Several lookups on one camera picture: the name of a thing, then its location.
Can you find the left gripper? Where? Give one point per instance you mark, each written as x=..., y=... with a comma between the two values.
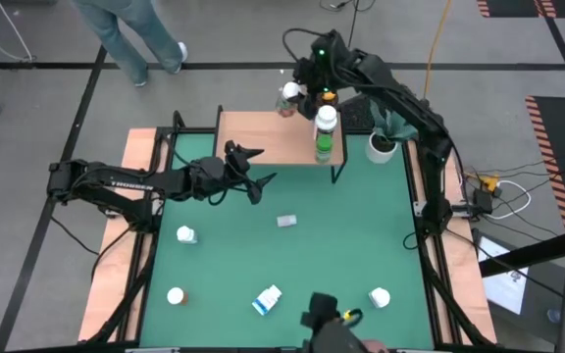
x=211, y=176

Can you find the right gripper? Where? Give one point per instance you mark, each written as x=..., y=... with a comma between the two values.
x=322, y=73

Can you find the large white bottle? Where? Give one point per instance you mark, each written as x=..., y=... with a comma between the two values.
x=326, y=117

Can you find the yellow bottle yellow cap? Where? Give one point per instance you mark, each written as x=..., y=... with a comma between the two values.
x=329, y=96

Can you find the green bottle green cap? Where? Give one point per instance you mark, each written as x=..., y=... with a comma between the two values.
x=323, y=152

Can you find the translucent white bottle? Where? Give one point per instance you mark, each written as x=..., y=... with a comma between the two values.
x=286, y=221

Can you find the white bottle blue barcode label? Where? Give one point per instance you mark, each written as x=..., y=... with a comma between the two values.
x=266, y=300

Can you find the small white bottle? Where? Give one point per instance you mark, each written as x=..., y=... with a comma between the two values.
x=379, y=297

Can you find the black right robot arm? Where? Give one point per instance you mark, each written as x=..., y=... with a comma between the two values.
x=410, y=102

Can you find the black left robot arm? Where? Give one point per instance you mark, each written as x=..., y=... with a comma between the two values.
x=116, y=184

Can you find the black perforated mat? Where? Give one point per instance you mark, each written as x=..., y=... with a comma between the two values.
x=358, y=115

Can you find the white plant pot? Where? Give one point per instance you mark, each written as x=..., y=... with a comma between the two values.
x=373, y=154

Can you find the green artificial plant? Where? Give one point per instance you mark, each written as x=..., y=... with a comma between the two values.
x=390, y=125

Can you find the wooden side board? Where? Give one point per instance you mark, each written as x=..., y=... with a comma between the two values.
x=464, y=274
x=111, y=274

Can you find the person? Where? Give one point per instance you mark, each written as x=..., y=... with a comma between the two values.
x=116, y=34

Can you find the yellow power strip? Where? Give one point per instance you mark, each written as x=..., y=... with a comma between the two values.
x=489, y=184

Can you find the black power adapter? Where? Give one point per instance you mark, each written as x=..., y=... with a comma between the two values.
x=482, y=202

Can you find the black metal beam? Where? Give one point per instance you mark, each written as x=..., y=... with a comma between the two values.
x=537, y=252

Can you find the wooden shelf black frame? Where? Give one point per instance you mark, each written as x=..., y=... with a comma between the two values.
x=263, y=137

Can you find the black aluminium table frame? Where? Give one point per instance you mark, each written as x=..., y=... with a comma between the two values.
x=189, y=130

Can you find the black table-level camera mount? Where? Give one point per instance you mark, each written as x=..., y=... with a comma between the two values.
x=324, y=333

